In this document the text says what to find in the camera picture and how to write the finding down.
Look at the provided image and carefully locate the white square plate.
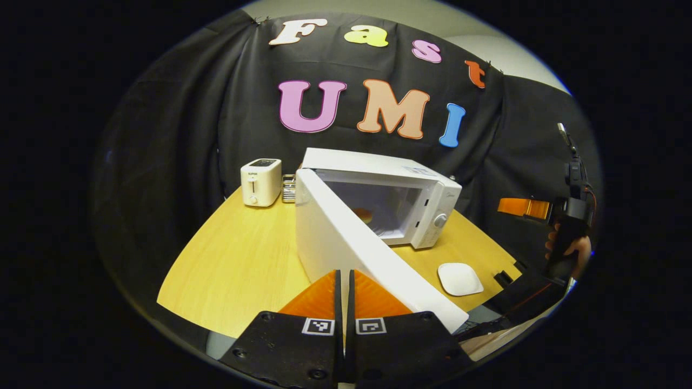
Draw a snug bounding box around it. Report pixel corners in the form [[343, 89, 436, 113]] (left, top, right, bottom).
[[437, 263, 484, 297]]

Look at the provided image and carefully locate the black backdrop cloth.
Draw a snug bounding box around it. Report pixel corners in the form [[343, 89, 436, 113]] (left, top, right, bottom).
[[92, 11, 603, 325]]

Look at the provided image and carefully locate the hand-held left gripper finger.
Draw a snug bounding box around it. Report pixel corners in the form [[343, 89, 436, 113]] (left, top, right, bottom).
[[219, 269, 345, 388], [346, 269, 474, 387]]

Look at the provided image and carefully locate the white microwave oven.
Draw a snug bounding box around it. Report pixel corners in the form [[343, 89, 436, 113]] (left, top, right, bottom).
[[295, 147, 470, 334]]

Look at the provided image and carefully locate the white toaster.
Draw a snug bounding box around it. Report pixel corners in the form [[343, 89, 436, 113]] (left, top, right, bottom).
[[241, 158, 282, 207]]

